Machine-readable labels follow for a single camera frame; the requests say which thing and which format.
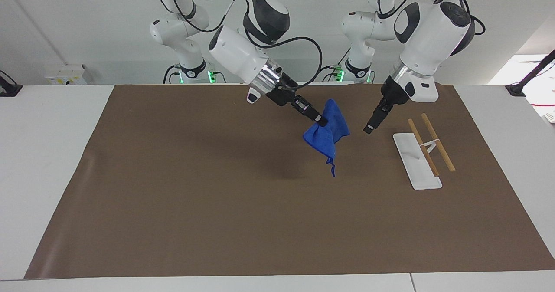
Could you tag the white wall box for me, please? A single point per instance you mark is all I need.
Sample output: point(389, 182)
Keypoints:
point(65, 75)

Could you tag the black stand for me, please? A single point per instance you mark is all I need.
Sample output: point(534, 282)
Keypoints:
point(527, 80)
point(8, 88)

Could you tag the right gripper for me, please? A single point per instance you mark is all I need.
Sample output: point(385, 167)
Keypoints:
point(284, 91)

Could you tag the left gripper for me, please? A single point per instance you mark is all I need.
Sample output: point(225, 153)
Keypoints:
point(392, 94)

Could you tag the blue towel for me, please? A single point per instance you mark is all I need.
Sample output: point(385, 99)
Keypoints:
point(331, 127)

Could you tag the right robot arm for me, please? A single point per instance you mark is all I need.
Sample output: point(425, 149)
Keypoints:
point(236, 51)

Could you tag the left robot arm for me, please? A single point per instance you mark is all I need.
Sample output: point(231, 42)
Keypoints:
point(427, 44)

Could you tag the white rack with wooden bars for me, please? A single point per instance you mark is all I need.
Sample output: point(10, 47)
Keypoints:
point(416, 166)

